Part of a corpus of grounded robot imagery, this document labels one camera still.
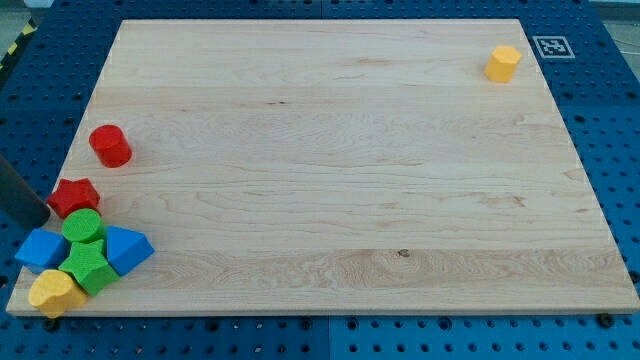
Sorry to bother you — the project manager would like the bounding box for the yellow heart block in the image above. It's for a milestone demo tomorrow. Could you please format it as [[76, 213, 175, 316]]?
[[28, 270, 88, 319]]

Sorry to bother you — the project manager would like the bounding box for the light wooden board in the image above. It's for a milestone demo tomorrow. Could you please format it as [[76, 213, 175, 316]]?
[[60, 19, 639, 317]]

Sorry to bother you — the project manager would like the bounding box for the blue triangle block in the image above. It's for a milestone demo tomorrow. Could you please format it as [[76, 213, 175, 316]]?
[[106, 226, 155, 276]]

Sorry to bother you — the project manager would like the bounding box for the yellow hexagon block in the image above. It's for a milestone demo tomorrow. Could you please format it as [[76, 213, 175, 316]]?
[[484, 45, 522, 83]]

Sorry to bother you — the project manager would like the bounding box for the red cylinder block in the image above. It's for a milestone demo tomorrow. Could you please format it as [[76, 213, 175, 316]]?
[[89, 124, 132, 168]]

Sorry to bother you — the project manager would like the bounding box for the green cylinder block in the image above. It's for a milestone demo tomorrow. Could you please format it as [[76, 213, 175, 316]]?
[[61, 208, 106, 243]]

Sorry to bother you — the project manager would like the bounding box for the green star block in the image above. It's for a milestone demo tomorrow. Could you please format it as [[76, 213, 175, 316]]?
[[58, 239, 120, 296]]

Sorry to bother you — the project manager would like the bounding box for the red star block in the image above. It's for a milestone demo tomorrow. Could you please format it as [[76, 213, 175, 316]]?
[[46, 178, 100, 219]]

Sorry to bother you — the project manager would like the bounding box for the white fiducial marker tag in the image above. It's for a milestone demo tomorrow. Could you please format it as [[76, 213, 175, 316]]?
[[533, 35, 575, 59]]

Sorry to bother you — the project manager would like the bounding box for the blue pentagon block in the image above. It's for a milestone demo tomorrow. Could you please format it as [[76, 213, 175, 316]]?
[[15, 229, 69, 274]]

